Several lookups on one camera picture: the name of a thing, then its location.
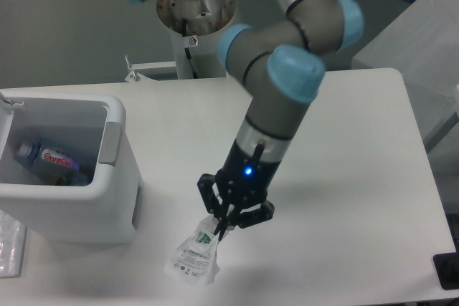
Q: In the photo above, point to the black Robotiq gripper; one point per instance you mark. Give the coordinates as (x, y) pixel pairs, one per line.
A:
(242, 182)

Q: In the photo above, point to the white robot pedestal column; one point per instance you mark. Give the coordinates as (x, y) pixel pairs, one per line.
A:
(196, 26)

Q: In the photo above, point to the white trash can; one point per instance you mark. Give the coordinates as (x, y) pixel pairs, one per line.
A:
(104, 211)

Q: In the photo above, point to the clear crushed plastic bottle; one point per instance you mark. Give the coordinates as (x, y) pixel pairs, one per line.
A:
(48, 157)

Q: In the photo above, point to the trash inside bin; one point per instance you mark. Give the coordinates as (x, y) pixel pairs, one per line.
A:
(73, 179)

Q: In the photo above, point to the white plastic wrapper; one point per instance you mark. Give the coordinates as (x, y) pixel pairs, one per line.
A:
(195, 261)

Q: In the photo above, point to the clear plastic sheet packet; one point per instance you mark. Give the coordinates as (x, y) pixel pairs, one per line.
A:
(13, 237)

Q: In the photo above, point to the white pedestal base frame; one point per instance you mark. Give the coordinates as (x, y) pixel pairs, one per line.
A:
(154, 69)

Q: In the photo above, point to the white side table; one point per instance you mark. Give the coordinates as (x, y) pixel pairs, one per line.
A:
(422, 44)

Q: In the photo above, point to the black device at table edge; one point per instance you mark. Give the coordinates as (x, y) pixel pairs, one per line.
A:
(446, 266)

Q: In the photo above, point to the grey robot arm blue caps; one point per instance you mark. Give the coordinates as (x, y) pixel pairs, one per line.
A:
(280, 66)

